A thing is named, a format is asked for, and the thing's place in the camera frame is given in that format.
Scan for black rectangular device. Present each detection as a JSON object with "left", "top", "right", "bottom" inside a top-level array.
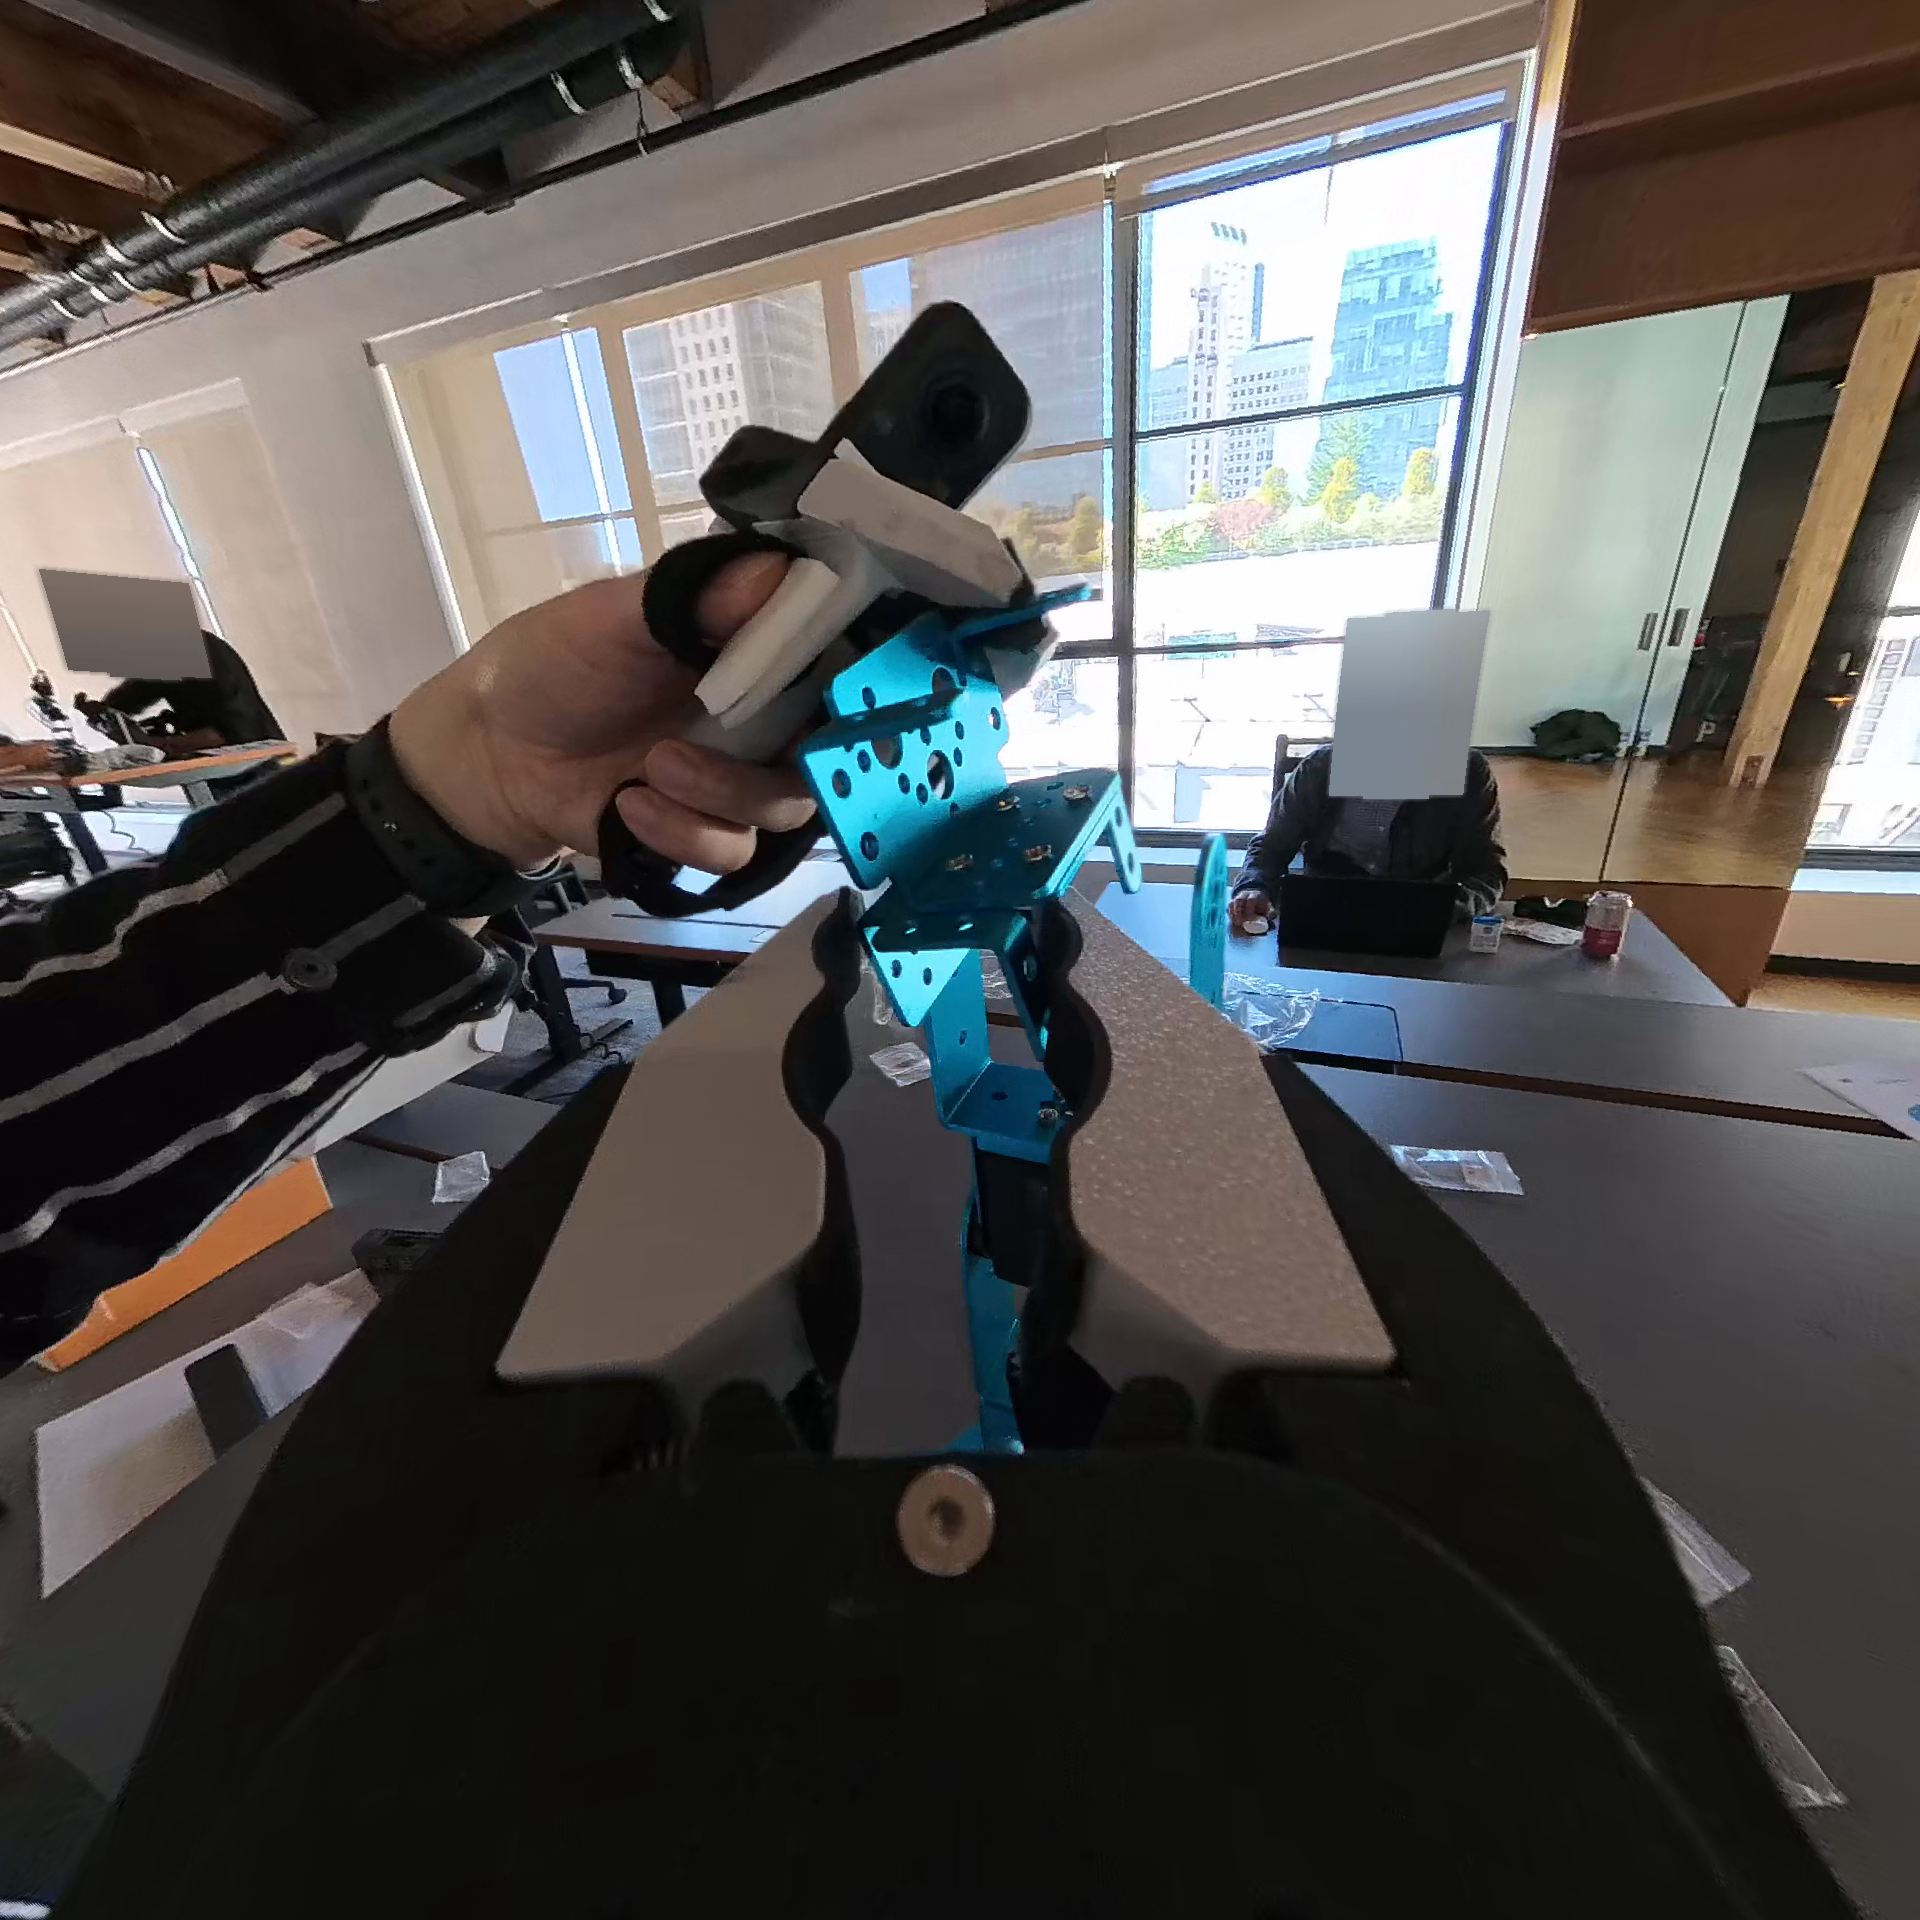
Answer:
[{"left": 180, "top": 1339, "right": 276, "bottom": 1457}]

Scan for orange white cardboard box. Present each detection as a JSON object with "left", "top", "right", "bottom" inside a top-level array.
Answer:
[{"left": 33, "top": 1150, "right": 334, "bottom": 1373}]

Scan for printed instruction sheet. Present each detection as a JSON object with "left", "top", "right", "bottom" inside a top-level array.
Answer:
[{"left": 1805, "top": 1054, "right": 1920, "bottom": 1145}]

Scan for black insulated ceiling pipes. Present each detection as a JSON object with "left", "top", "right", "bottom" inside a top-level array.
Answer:
[{"left": 0, "top": 0, "right": 714, "bottom": 369}]

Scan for person's left forearm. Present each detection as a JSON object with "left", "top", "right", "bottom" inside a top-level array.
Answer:
[{"left": 0, "top": 735, "right": 520, "bottom": 1371}]

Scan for large grid window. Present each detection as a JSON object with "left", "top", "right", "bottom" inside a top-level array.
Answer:
[{"left": 377, "top": 90, "right": 1518, "bottom": 840}]

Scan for crumpled clear plastic wrap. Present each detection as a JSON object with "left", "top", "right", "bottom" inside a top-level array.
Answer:
[{"left": 1219, "top": 970, "right": 1325, "bottom": 1052}]

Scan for wooden standing desk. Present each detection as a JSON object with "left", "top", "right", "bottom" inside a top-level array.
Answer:
[{"left": 0, "top": 738, "right": 301, "bottom": 879}]

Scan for person's left hand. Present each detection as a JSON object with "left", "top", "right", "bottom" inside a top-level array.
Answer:
[{"left": 387, "top": 550, "right": 825, "bottom": 879}]

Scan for dark grey desk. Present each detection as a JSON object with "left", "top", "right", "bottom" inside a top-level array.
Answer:
[{"left": 0, "top": 1035, "right": 1920, "bottom": 1920}]

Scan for black wristwatch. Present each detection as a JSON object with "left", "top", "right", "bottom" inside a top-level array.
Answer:
[{"left": 344, "top": 716, "right": 526, "bottom": 921}]

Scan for group of clear parts bags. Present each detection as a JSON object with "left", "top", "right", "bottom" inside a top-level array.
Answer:
[{"left": 433, "top": 1038, "right": 1850, "bottom": 1813}]

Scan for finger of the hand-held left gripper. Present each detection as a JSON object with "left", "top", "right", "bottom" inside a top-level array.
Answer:
[{"left": 803, "top": 440, "right": 1036, "bottom": 612}]

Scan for dark desk with black slot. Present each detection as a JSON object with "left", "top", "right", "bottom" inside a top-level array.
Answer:
[{"left": 1262, "top": 997, "right": 1869, "bottom": 1138}]

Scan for white paper sheet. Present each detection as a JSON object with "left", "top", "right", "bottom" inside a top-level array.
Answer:
[{"left": 33, "top": 1271, "right": 381, "bottom": 1601}]

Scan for blue toy robot arm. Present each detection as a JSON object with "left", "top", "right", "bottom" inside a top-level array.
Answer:
[{"left": 795, "top": 581, "right": 1146, "bottom": 1457}]

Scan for beige roller blind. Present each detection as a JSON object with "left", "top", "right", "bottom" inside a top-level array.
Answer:
[{"left": 372, "top": 223, "right": 1117, "bottom": 633}]

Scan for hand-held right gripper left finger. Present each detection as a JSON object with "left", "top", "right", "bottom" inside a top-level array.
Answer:
[{"left": 495, "top": 891, "right": 870, "bottom": 1453}]

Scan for dark office desk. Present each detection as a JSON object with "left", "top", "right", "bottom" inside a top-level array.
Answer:
[
  {"left": 533, "top": 855, "right": 863, "bottom": 992},
  {"left": 1092, "top": 876, "right": 1733, "bottom": 1010}
]

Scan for blue round metal base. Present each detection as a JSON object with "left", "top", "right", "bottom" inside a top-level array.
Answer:
[{"left": 1190, "top": 832, "right": 1235, "bottom": 1010}]

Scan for wooden support post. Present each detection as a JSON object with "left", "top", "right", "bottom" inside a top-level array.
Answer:
[{"left": 1722, "top": 275, "right": 1920, "bottom": 792}]

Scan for black laptop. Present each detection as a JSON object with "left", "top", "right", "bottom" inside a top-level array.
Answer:
[{"left": 1280, "top": 869, "right": 1462, "bottom": 959}]

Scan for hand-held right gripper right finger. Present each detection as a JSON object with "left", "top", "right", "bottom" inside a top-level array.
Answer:
[{"left": 1025, "top": 891, "right": 1403, "bottom": 1418}]

